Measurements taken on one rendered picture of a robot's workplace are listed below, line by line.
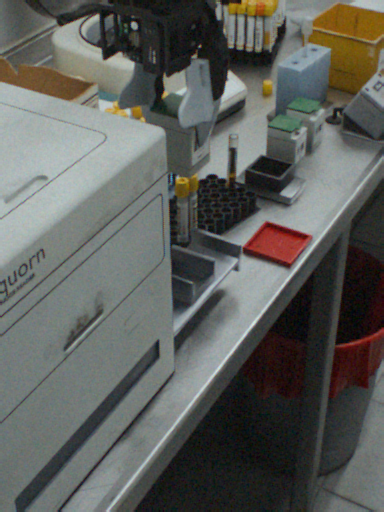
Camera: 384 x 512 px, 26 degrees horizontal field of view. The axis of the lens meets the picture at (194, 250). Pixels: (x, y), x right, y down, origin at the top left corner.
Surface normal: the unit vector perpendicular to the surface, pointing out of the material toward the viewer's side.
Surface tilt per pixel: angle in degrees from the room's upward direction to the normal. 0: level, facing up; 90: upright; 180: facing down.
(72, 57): 90
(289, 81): 90
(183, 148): 90
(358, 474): 0
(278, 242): 0
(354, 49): 90
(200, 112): 81
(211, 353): 0
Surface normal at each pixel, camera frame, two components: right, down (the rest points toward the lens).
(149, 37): -0.52, 0.51
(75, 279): 0.86, 0.30
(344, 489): 0.00, -0.79
